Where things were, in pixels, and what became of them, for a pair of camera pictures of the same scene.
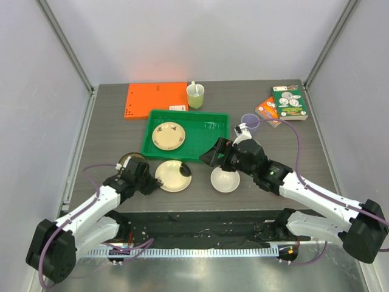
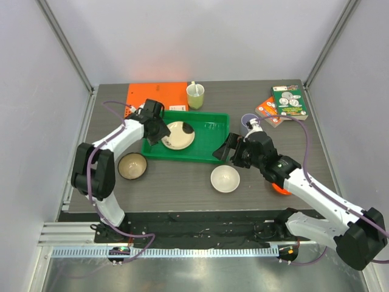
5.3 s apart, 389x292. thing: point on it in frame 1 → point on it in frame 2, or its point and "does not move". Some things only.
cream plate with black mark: x=175 y=176 → x=182 y=135
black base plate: x=206 y=229 does not move
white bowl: x=225 y=181 does not move
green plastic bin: x=202 y=131 does not move
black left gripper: x=153 y=184 → x=163 y=132
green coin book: x=289 y=103 does not move
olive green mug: x=195 y=93 does not move
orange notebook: x=143 y=97 does not move
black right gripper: x=223 y=152 → x=236 y=152
